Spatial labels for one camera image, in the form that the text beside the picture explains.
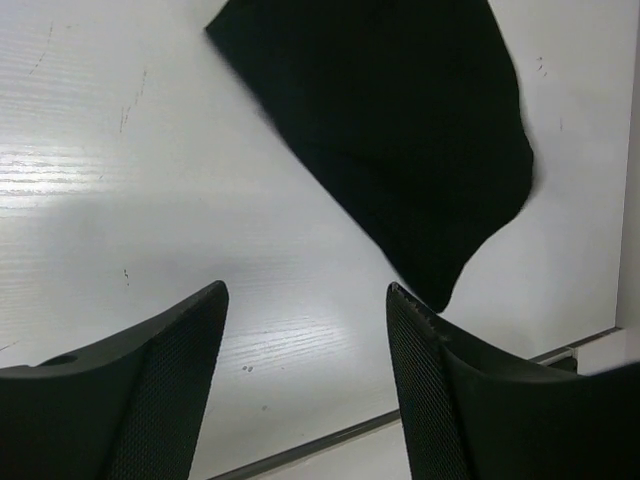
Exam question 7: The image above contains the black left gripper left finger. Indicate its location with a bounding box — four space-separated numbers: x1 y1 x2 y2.
1 281 229 479

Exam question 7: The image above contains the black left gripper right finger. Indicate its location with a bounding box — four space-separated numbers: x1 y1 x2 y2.
386 283 639 479

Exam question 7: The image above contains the black skirt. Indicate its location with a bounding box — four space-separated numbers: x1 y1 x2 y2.
206 1 535 312

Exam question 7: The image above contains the grey aluminium table edge rail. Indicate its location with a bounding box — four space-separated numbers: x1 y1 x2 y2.
217 326 639 479

